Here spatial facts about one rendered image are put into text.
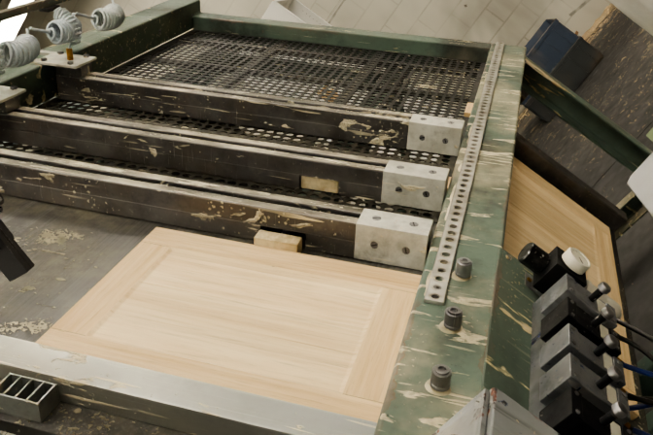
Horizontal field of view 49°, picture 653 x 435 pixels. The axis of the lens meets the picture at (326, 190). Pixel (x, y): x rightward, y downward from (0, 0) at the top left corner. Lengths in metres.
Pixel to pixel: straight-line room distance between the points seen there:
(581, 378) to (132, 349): 0.58
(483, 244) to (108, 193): 0.69
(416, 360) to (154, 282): 0.45
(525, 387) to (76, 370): 0.58
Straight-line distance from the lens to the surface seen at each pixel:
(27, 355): 1.03
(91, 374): 0.98
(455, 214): 1.33
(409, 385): 0.93
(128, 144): 1.62
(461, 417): 0.60
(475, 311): 1.08
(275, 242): 1.24
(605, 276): 2.19
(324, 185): 1.48
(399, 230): 1.21
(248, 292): 1.14
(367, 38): 2.59
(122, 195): 1.39
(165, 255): 1.24
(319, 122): 1.76
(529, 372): 1.04
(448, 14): 6.26
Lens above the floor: 1.14
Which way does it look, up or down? 2 degrees down
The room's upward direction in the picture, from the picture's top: 54 degrees counter-clockwise
